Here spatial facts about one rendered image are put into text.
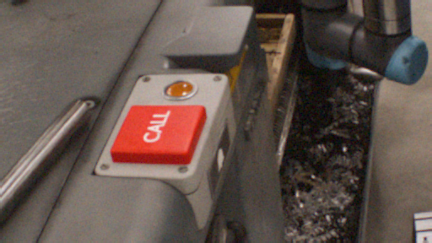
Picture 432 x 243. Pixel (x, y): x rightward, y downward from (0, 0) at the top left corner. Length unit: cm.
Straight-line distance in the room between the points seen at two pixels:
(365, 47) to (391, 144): 149
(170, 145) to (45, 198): 10
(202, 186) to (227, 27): 20
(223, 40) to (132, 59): 8
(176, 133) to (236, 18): 19
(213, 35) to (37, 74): 16
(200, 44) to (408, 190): 182
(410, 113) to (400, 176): 34
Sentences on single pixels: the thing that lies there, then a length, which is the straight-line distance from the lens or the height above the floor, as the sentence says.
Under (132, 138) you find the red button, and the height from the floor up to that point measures 127.
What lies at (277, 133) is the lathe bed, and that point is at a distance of 145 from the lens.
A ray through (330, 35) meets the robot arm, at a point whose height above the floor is 100.
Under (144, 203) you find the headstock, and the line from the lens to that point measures 61.
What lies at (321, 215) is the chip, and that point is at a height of 58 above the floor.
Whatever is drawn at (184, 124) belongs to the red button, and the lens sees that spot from 65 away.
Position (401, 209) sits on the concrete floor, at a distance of 248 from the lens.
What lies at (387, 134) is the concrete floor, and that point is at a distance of 277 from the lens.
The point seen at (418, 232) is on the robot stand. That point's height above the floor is 22.
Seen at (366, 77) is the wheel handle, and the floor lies 69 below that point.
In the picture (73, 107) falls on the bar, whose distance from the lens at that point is 68.
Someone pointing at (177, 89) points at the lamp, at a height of 126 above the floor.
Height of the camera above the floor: 163
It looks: 34 degrees down
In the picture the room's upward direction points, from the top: 10 degrees counter-clockwise
